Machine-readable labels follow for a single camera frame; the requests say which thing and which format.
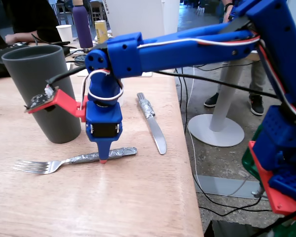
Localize gold drink can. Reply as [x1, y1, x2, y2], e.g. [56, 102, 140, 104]
[94, 20, 110, 44]

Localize black camera cable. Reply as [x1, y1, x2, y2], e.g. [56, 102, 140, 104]
[45, 64, 281, 99]

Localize green table clamp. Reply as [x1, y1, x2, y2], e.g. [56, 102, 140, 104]
[241, 124, 264, 182]

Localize purple metal bottle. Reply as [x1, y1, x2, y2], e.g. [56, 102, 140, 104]
[72, 0, 94, 49]

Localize white pedestal table leg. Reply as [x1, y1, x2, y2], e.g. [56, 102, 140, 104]
[187, 58, 245, 148]

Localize white display panel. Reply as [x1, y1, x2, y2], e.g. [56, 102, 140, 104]
[102, 0, 181, 39]

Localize white paper cup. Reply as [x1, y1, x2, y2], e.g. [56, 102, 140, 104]
[55, 24, 73, 44]

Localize dark gray plastic cup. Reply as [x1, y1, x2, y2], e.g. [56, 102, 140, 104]
[1, 44, 82, 144]

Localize red white servo wire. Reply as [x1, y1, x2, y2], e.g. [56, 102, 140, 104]
[137, 34, 296, 129]
[80, 69, 125, 111]

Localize metal knife, tape-wrapped handle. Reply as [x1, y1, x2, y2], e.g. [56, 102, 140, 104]
[137, 92, 168, 155]

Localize red camera mount bracket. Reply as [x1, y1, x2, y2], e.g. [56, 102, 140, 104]
[27, 88, 88, 123]

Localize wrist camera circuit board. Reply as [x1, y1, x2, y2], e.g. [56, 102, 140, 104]
[24, 85, 60, 111]

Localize blue gripper, black servo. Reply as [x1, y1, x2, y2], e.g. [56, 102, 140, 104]
[85, 100, 123, 164]

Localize standing person in gray trousers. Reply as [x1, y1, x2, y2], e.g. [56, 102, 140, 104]
[203, 0, 268, 116]

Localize person in black shirt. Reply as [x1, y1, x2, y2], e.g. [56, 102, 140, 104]
[0, 0, 63, 50]

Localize gray floor cable cover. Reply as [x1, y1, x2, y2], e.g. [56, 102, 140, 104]
[194, 174, 269, 200]

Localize metal fork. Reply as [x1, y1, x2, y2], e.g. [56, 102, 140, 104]
[12, 147, 138, 175]

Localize dark open laptop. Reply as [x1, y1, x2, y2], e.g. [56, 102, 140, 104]
[0, 43, 31, 65]

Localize red robot base plate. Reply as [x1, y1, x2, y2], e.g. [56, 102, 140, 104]
[248, 140, 296, 216]

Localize black bag on floor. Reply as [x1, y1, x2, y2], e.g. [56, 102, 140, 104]
[203, 219, 277, 237]

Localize black floor cable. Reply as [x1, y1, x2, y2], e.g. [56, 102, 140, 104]
[174, 68, 273, 218]

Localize white floor cable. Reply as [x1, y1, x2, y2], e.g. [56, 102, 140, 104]
[185, 66, 203, 193]

